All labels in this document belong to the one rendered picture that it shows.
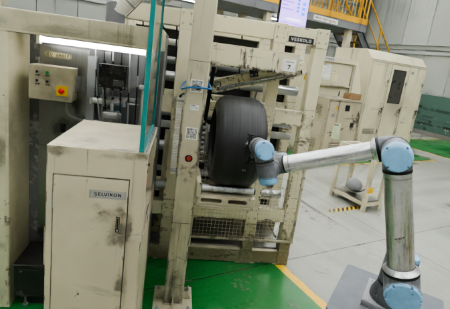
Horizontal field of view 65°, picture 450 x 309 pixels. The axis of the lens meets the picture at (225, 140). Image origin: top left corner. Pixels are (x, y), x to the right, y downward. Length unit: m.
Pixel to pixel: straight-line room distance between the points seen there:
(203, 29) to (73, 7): 9.13
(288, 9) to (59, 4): 6.77
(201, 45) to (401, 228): 1.39
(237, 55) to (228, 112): 0.50
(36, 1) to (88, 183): 9.70
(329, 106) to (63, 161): 5.67
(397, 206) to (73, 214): 1.34
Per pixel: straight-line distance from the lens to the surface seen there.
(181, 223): 2.38
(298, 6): 6.40
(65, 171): 1.58
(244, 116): 2.05
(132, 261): 1.71
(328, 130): 6.85
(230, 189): 2.22
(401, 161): 1.57
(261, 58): 2.44
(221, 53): 2.40
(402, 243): 1.71
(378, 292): 2.03
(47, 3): 11.07
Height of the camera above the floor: 1.69
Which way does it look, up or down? 13 degrees down
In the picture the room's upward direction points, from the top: 8 degrees clockwise
